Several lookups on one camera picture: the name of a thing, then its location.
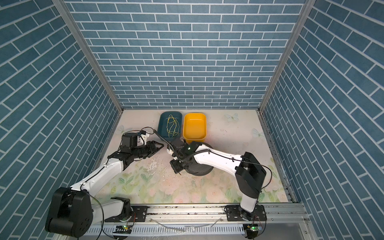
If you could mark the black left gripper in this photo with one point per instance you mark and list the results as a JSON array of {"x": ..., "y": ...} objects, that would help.
[{"x": 153, "y": 150}]

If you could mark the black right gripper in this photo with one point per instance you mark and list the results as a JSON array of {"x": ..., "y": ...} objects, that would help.
[{"x": 175, "y": 166}]

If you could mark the aluminium corner post right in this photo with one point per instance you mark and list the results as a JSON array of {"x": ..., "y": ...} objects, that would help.
[{"x": 303, "y": 16}]

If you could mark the yellow plastic bin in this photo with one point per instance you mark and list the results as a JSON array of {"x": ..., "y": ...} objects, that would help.
[{"x": 195, "y": 127}]

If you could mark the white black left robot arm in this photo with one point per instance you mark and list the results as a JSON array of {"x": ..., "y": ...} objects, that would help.
[{"x": 74, "y": 209}]

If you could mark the aluminium front rail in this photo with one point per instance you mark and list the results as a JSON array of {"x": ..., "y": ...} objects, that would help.
[{"x": 287, "y": 221}]

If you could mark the dark teal plastic bin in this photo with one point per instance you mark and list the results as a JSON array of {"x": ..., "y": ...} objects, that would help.
[{"x": 170, "y": 125}]

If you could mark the dark grey perforated spool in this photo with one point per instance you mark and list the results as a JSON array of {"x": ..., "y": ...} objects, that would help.
[{"x": 191, "y": 165}]

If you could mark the aluminium corner post left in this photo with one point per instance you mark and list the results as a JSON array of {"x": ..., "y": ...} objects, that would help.
[{"x": 76, "y": 32}]

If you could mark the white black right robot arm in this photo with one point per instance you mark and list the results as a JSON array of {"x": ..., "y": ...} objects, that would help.
[{"x": 199, "y": 159}]

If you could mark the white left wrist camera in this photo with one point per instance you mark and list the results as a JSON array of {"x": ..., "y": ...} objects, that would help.
[{"x": 142, "y": 139}]

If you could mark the aluminium corner post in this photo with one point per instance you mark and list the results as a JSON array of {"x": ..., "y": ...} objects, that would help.
[
  {"x": 303, "y": 16},
  {"x": 76, "y": 32}
]

